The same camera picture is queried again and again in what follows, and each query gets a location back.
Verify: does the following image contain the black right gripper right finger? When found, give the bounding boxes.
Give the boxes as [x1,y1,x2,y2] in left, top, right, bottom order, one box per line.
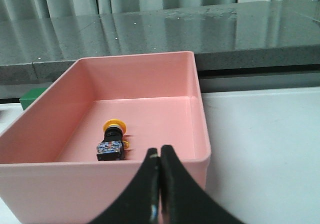
[160,145,242,223]

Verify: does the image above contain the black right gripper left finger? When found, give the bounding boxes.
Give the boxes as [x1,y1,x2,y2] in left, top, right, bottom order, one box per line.
[92,148,160,223]

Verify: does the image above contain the yellow push button switch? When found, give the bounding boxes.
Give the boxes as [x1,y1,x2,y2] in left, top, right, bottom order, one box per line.
[96,119,129,161]

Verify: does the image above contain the pink plastic bin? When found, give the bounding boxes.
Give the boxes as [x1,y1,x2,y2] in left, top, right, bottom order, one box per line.
[0,51,211,223]

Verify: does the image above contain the green cube near bin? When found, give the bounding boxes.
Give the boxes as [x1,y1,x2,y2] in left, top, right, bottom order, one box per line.
[19,88,47,110]

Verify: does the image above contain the grey stone ledge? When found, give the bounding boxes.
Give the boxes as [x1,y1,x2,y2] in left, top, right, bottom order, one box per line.
[0,0,320,85]

